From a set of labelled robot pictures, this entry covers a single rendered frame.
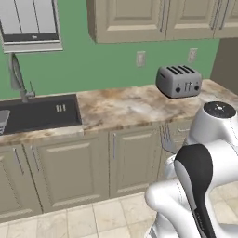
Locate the beige drawer front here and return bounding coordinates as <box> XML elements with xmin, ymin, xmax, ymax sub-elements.
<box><xmin>168</xmin><ymin>120</ymin><xmax>195</xmax><ymax>153</ymax></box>

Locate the grey four-slot toaster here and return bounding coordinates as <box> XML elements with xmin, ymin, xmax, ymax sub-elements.
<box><xmin>155</xmin><ymin>64</ymin><xmax>204</xmax><ymax>99</ymax></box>

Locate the wide beige lower cupboard door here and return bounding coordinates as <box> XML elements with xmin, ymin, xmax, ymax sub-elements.
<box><xmin>23</xmin><ymin>132</ymin><xmax>111</xmax><ymax>214</ymax></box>

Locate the wide beige cupboard door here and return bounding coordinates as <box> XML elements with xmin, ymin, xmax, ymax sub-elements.
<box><xmin>23</xmin><ymin>132</ymin><xmax>111</xmax><ymax>214</ymax></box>
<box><xmin>86</xmin><ymin>0</ymin><xmax>168</xmax><ymax>44</ymax></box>

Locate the black kitchen sink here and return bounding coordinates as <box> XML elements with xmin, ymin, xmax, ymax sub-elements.
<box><xmin>0</xmin><ymin>93</ymin><xmax>84</xmax><ymax>136</ymax></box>

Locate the wide beige upper cupboard door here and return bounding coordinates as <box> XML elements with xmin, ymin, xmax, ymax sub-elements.
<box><xmin>86</xmin><ymin>0</ymin><xmax>168</xmax><ymax>44</ymax></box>

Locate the grey metal tap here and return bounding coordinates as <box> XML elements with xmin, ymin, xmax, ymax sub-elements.
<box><xmin>7</xmin><ymin>52</ymin><xmax>37</xmax><ymax>104</ymax></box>

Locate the dark brown tall cabinet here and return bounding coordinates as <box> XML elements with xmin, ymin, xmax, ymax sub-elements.
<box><xmin>210</xmin><ymin>37</ymin><xmax>238</xmax><ymax>95</ymax></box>

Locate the grey lower cupboard handle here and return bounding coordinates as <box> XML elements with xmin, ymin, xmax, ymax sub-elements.
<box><xmin>12</xmin><ymin>147</ymin><xmax>25</xmax><ymax>176</ymax></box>
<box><xmin>112</xmin><ymin>132</ymin><xmax>118</xmax><ymax>161</ymax></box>
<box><xmin>30</xmin><ymin>145</ymin><xmax>42</xmax><ymax>172</ymax></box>

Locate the grey corner cupboard handle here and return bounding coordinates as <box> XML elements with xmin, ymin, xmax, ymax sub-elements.
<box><xmin>159</xmin><ymin>123</ymin><xmax>177</xmax><ymax>154</ymax></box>

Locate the beige wall socket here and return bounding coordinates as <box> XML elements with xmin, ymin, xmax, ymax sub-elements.
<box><xmin>188</xmin><ymin>47</ymin><xmax>199</xmax><ymax>64</ymax></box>
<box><xmin>136</xmin><ymin>50</ymin><xmax>147</xmax><ymax>68</ymax></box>

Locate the grey upper cupboard handle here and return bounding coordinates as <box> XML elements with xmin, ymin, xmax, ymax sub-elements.
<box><xmin>218</xmin><ymin>0</ymin><xmax>230</xmax><ymax>31</ymax></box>
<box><xmin>159</xmin><ymin>0</ymin><xmax>167</xmax><ymax>33</ymax></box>
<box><xmin>210</xmin><ymin>0</ymin><xmax>219</xmax><ymax>31</ymax></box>

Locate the window with grey frame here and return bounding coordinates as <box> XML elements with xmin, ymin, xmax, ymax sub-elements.
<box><xmin>0</xmin><ymin>0</ymin><xmax>64</xmax><ymax>55</ymax></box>

